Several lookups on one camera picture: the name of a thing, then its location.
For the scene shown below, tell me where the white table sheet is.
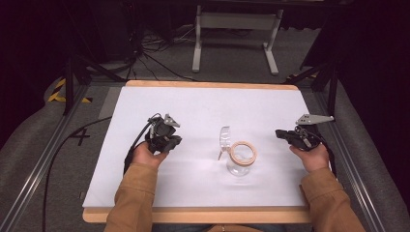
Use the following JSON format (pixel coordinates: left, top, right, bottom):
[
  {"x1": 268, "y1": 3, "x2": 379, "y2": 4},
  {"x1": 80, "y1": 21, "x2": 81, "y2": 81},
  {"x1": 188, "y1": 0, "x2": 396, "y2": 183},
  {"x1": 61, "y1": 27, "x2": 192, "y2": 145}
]
[{"x1": 81, "y1": 86, "x2": 311, "y2": 209}]

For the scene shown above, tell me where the yellow black floor tape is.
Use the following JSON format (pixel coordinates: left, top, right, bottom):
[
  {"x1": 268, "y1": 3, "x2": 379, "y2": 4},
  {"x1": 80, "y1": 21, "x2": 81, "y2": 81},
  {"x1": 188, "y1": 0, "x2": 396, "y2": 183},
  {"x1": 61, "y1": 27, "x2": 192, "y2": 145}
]
[{"x1": 46, "y1": 78, "x2": 94, "y2": 104}]

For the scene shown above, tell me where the black metal frame stand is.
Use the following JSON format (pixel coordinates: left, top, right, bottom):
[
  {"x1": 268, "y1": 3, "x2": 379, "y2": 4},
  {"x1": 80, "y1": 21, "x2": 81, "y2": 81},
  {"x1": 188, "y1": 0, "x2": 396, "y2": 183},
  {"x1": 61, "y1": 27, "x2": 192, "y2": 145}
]
[
  {"x1": 282, "y1": 61, "x2": 340, "y2": 118},
  {"x1": 62, "y1": 53, "x2": 128, "y2": 117}
]

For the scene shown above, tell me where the black floor cable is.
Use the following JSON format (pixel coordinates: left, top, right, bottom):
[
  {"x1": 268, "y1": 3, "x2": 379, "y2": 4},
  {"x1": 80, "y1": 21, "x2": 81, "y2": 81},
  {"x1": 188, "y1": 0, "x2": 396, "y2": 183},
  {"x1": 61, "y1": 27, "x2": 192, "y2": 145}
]
[{"x1": 41, "y1": 116, "x2": 112, "y2": 232}]

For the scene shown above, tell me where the aluminium floor rail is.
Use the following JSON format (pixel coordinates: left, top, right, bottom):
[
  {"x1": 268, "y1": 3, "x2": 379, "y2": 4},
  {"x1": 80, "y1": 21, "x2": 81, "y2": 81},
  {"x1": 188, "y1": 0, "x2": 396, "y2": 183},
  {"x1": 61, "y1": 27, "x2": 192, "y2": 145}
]
[
  {"x1": 0, "y1": 84, "x2": 91, "y2": 232},
  {"x1": 313, "y1": 91, "x2": 388, "y2": 232}
]

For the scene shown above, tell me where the tangle of black cables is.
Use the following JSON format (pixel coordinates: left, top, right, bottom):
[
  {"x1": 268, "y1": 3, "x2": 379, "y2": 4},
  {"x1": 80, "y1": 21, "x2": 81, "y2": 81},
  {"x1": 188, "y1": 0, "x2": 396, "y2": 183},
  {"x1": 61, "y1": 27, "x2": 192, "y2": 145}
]
[{"x1": 124, "y1": 22, "x2": 201, "y2": 83}]

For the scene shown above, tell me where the person's right hand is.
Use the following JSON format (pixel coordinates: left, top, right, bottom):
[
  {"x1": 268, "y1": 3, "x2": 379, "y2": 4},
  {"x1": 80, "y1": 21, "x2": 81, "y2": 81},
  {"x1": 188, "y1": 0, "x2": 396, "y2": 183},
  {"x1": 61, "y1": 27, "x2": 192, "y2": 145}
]
[{"x1": 289, "y1": 142, "x2": 331, "y2": 174}]

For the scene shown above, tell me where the white metal stand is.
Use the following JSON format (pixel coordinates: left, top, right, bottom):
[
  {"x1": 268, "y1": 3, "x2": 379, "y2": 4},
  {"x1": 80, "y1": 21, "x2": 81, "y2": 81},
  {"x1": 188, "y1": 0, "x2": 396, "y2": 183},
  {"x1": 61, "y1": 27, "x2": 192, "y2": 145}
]
[{"x1": 191, "y1": 4, "x2": 284, "y2": 77}]

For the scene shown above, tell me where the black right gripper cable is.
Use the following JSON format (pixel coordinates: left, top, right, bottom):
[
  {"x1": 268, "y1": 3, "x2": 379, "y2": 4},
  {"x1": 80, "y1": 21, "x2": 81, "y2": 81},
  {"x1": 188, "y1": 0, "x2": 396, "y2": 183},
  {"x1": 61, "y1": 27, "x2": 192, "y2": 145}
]
[{"x1": 317, "y1": 133, "x2": 338, "y2": 179}]

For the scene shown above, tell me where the clear glass jar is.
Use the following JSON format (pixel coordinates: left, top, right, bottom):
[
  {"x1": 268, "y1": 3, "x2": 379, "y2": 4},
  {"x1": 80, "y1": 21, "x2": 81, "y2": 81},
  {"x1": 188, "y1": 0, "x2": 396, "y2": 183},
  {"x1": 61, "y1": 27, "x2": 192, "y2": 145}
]
[{"x1": 225, "y1": 140, "x2": 259, "y2": 178}]

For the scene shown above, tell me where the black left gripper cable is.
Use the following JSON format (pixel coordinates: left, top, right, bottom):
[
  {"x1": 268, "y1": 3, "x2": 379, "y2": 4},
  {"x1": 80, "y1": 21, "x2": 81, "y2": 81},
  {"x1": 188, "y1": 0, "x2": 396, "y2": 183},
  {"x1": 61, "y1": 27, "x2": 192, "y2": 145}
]
[{"x1": 123, "y1": 112, "x2": 162, "y2": 176}]

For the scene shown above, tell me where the clear hinged jar lid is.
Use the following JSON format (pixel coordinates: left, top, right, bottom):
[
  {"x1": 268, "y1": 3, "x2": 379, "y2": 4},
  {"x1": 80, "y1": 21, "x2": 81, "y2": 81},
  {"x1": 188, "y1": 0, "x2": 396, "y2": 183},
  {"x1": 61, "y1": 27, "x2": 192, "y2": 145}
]
[{"x1": 218, "y1": 126, "x2": 232, "y2": 161}]

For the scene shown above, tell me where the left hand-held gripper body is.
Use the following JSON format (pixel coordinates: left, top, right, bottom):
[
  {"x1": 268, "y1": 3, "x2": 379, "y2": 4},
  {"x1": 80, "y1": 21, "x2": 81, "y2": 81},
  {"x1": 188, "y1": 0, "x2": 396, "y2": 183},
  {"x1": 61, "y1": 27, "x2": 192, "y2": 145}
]
[{"x1": 144, "y1": 113, "x2": 182, "y2": 155}]

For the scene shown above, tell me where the wooden table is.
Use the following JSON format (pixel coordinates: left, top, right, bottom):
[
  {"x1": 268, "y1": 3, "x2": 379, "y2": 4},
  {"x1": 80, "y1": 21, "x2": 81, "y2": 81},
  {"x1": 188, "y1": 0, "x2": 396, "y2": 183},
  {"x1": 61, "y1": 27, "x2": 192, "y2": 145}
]
[{"x1": 81, "y1": 79, "x2": 313, "y2": 224}]

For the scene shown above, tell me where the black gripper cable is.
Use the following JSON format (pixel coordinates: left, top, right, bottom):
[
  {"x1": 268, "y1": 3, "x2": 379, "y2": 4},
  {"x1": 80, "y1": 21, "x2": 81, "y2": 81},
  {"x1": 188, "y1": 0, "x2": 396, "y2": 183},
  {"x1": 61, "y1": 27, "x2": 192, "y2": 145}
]
[
  {"x1": 317, "y1": 133, "x2": 338, "y2": 179},
  {"x1": 123, "y1": 112, "x2": 162, "y2": 176}
]

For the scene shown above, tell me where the person's left hand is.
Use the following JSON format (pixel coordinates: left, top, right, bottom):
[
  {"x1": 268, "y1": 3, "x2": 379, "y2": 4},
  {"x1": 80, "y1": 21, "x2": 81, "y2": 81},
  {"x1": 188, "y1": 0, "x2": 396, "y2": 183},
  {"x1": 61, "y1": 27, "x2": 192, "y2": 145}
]
[{"x1": 132, "y1": 141, "x2": 169, "y2": 169}]

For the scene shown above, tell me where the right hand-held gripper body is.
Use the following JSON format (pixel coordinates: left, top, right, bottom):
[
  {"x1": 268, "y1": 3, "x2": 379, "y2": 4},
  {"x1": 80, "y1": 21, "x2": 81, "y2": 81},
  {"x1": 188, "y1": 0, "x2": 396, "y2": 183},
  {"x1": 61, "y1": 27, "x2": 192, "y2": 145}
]
[{"x1": 289, "y1": 113, "x2": 336, "y2": 152}]

